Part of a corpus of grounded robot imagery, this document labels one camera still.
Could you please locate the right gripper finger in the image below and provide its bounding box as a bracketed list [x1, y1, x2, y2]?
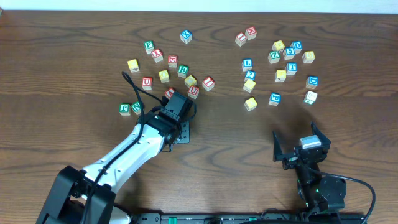
[272, 131, 284, 162]
[311, 121, 331, 146]

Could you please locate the yellow o block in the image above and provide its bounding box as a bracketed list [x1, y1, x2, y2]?
[159, 70, 170, 83]
[244, 97, 257, 111]

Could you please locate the green B block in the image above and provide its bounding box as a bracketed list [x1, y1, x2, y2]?
[177, 65, 189, 78]

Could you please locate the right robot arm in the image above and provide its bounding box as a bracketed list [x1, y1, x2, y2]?
[273, 123, 346, 223]

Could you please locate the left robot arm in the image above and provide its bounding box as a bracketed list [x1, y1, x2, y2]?
[37, 92, 194, 223]

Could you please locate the red A block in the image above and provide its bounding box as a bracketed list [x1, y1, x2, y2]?
[165, 88, 175, 100]

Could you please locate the red U block centre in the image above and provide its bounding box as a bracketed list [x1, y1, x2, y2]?
[187, 86, 200, 99]

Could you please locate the red u block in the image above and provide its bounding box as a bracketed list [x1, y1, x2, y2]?
[142, 77, 153, 90]
[187, 86, 200, 99]

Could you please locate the yellow block centre left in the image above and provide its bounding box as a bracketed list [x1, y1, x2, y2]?
[184, 75, 197, 88]

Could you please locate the red I block left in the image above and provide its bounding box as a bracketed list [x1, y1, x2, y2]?
[202, 77, 215, 91]

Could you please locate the red i block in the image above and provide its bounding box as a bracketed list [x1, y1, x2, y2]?
[202, 77, 215, 91]
[235, 32, 248, 47]

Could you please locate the red U block left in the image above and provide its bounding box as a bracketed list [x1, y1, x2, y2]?
[142, 77, 153, 90]

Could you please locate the green N block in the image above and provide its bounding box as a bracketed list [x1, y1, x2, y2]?
[131, 101, 141, 115]

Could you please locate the green 7 block tipped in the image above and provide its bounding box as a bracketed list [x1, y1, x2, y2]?
[303, 91, 318, 105]

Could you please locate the red E block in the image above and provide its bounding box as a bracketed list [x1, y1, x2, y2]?
[168, 55, 178, 68]

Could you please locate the blue P block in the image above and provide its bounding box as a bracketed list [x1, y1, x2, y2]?
[269, 93, 281, 106]

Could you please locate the green J block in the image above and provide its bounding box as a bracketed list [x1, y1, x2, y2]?
[119, 103, 131, 116]

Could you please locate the red X block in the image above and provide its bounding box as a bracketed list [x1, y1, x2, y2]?
[151, 49, 164, 63]

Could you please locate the blue D block right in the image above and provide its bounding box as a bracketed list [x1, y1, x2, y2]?
[306, 76, 319, 90]

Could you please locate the blue d block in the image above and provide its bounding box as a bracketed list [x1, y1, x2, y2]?
[306, 76, 319, 90]
[290, 41, 303, 54]

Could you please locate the yellow block far left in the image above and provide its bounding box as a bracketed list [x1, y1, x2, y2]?
[127, 59, 140, 73]

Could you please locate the green F block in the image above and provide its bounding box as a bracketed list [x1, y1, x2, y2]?
[144, 40, 155, 54]

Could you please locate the blue X block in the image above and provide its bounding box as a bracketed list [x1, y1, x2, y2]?
[180, 30, 192, 44]

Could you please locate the yellow S block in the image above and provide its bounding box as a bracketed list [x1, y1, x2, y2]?
[243, 79, 256, 93]

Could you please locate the yellow block under T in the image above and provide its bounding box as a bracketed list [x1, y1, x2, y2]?
[275, 70, 287, 82]

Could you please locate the blue 2 block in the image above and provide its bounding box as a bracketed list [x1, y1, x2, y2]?
[244, 70, 257, 82]

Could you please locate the blue T block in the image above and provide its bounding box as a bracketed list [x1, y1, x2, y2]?
[285, 62, 298, 76]

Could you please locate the blue L block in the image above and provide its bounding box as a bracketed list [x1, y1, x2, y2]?
[242, 58, 253, 72]

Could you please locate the yellow 8 block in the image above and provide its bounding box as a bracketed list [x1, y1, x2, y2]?
[302, 51, 315, 63]

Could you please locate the red I block top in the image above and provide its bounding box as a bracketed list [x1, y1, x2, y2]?
[235, 32, 248, 47]

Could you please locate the green Z block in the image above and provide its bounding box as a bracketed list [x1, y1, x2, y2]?
[268, 51, 280, 64]

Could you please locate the blue 5 block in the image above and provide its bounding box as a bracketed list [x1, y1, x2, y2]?
[283, 47, 295, 60]

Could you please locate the blue D block top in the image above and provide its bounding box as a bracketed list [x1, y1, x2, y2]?
[290, 41, 303, 54]

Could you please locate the red W block top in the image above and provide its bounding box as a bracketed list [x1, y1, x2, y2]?
[245, 26, 257, 40]

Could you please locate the yellow block top right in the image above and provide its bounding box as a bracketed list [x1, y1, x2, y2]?
[272, 40, 285, 53]

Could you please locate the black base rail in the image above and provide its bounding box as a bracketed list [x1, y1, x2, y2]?
[131, 210, 364, 224]

